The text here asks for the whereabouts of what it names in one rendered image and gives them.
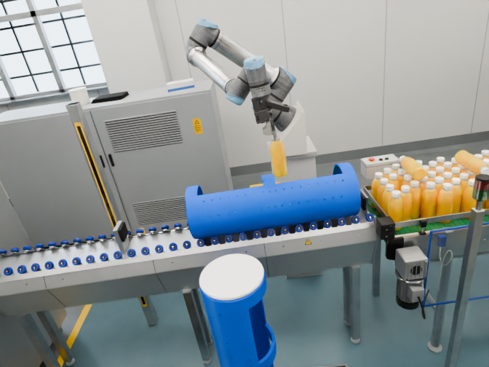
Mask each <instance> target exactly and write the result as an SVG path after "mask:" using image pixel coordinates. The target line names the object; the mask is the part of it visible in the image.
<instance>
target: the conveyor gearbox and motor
mask: <svg viewBox="0 0 489 367"><path fill-rule="evenodd" d="M427 266H428V258H427V257H426V256H425V254H424V253H423V252H422V250H421V249H420V248H419V247H418V246H412V247H407V248H398V249H396V256H395V268H396V269H395V272H394V273H395V275H396V277H397V289H396V293H397V296H396V302H397V304H398V305H399V306H400V307H402V308H404V309H416V308H418V306H419V304H420V305H421V309H422V312H421V314H422V317H423V319H426V316H425V312H424V305H423V304H422V303H421V301H423V300H424V288H423V287H422V282H423V281H424V280H425V278H426V272H427Z"/></svg>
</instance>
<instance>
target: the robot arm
mask: <svg viewBox="0 0 489 367"><path fill-rule="evenodd" d="M218 27H219V26H218V25H216V24H215V23H213V22H211V21H209V20H207V19H205V18H203V17H201V18H199V20H198V22H197V23H196V25H195V27H194V29H193V31H192V32H191V35H190V36H189V38H188V40H187V42H186V59H187V61H188V62H189V63H190V64H191V65H192V66H193V67H198V68H199V69H200V70H201V71H202V72H203V73H204V74H206V75H207V76H208V77H209V78H210V79H211V80H212V81H213V82H214V83H216V84H217V86H219V88H221V89H222V90H223V91H224V92H225V94H226V99H228V100H229V101H231V102H232V103H235V104H237V105H238V106H241V105H242V104H243V102H244V101H245V99H246V97H247V96H248V94H249V93H250V92H251V95H252V97H253V98H251V101H252V103H253V105H252V109H253V113H254V115H255V120H256V122H257V124H260V123H261V124H263V123H266V126H264V127H263V134H264V135H273V136H274V140H276V138H277V134H276V130H275V127H276V128H277V129H278V131H280V132H283V131H284V130H285V129H286V128H287V127H288V126H289V124H290V123H291V122H292V120H293V118H294V116H295V113H296V108H294V107H292V106H289V105H287V104H283V103H282V102H283V101H284V99H285V98H286V97H287V95H288V93H289V92H290V91H291V89H292V88H293V86H294V84H295V83H296V80H297V79H296V78H295V76H293V75H292V74H291V73H290V72H289V71H288V70H287V69H285V68H284V67H283V66H279V67H277V66H274V67H272V66H270V65H269V64H268V63H266V62H265V60H264V58H263V56H262V55H257V56H256V55H254V54H253V53H252V52H251V51H249V50H247V49H246V48H245V47H243V46H242V45H241V44H239V43H237V42H236V41H234V40H233V39H232V38H230V37H229V36H227V35H226V34H224V33H223V32H222V31H221V30H220V29H218ZM207 47H210V48H212V49H214V50H215V51H216V52H219V53H220V54H221V55H223V56H224V57H226V58H228V59H229V60H230V61H232V62H233V63H235V64H237V65H238V66H239V67H241V68H242V70H241V71H240V73H239V75H238V76H237V78H236V79H235V78H234V77H233V76H232V75H230V73H228V72H227V71H226V70H224V69H223V68H222V67H221V66H219V65H218V64H217V63H216V62H215V61H214V60H212V59H211V58H210V57H209V56H207V53H206V51H205V50H206V49H207Z"/></svg>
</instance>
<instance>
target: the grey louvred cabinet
mask: <svg viewBox="0 0 489 367"><path fill-rule="evenodd" d="M194 87H195V88H194V89H190V90H183V91H178V92H171V93H168V90H167V87H158V88H154V89H148V90H139V91H134V92H129V93H128V94H129V95H128V96H127V97H125V98H123V99H121V100H113V101H107V102H102V103H91V102H92V100H93V99H95V98H90V103H88V104H87V105H83V106H81V107H82V109H83V112H84V115H85V117H86V120H87V124H88V126H89V128H90V132H91V134H92V137H93V140H94V142H95V145H96V148H97V150H98V154H99V156H100V160H101V162H102V165H103V168H104V171H105V173H106V176H107V179H108V182H109V184H110V187H111V191H112V193H113V195H114V199H115V201H116V204H117V207H118V209H119V213H120V215H121V217H122V221H123V222H125V224H126V226H127V230H128V231H131V232H132V234H131V235H132V236H136V235H138V234H137V233H136V230H137V229H139V228H144V230H145V233H146V234H150V232H149V230H148V229H149V228H150V227H156V232H162V228H161V227H162V226H163V225H168V226H169V230H175V227H174V224H177V223H179V224H182V227H181V228H183V229H184V228H188V226H187V225H186V223H187V217H186V205H185V193H186V188H187V187H189V186H197V185H200V186H201V188H202V192H203V194H212V193H218V192H227V191H232V190H234V187H233V184H232V179H231V171H230V167H229V163H228V155H227V151H226V143H225V139H224V134H223V127H222V123H221V118H220V111H219V107H218V99H217V95H216V91H215V83H214V82H213V81H212V80H211V79H210V80H205V81H200V82H194ZM69 103H73V102H72V101H69V102H64V103H55V104H49V105H45V106H36V107H30V108H22V109H17V110H11V111H5V112H4V113H1V114H0V181H1V183H2V185H3V187H4V189H5V191H6V193H7V194H8V196H9V198H10V200H11V202H12V204H13V206H14V208H15V210H16V212H17V214H18V216H19V218H20V220H21V222H22V223H23V226H24V227H25V230H26V231H27V233H28V236H29V237H30V239H31V242H32V243H33V246H34V247H36V245H38V244H42V245H44V249H49V246H48V243H49V242H56V243H57V245H56V246H55V247H62V245H61V244H60V242H61V241H62V240H67V241H69V245H74V242H73V239H76V238H79V239H81V242H80V243H87V241H86V237H94V240H93V241H95V242H97V241H100V239H98V236H99V235H101V234H104V235H106V240H112V237H111V234H112V233H113V230H112V228H111V225H110V222H109V220H108V216H107V215H106V211H105V209H104V207H103V203H102V201H101V199H100V195H99V194H98V190H97V188H96V185H95V182H94V180H93V178H92V174H91V172H90V169H89V167H88V164H87V161H86V159H85V157H84V153H83V151H82V148H81V146H80V143H79V140H78V138H77V136H76V132H75V130H74V128H73V125H72V122H71V119H70V117H69V115H68V111H67V109H66V107H65V106H66V105H68V104H69Z"/></svg>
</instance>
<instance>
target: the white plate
mask: <svg viewBox="0 0 489 367"><path fill-rule="evenodd" d="M263 276H264V271H263V266H262V264H261V263H260V262H259V260H257V259H256V258H254V257H252V256H248V255H245V254H230V255H226V256H222V257H220V258H218V259H216V260H214V261H212V262H210V263H209V264H208V265H207V266H206V267H205V268H204V269H203V271H202V273H201V275H200V278H199V284H200V287H201V289H202V291H203V292H204V293H205V294H206V295H208V296H209V297H211V298H213V299H218V300H234V299H239V298H242V297H244V296H246V295H248V294H250V293H252V292H253V291H254V290H255V289H256V288H257V287H258V286H259V285H260V284H261V282H262V280H263Z"/></svg>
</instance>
